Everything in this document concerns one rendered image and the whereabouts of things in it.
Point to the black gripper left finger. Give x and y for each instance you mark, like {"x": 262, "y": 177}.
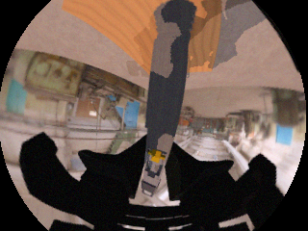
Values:
{"x": 125, "y": 166}

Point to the orange wooden board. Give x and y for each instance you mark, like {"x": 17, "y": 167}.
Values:
{"x": 131, "y": 25}

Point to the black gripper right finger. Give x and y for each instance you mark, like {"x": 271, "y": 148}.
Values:
{"x": 183, "y": 171}

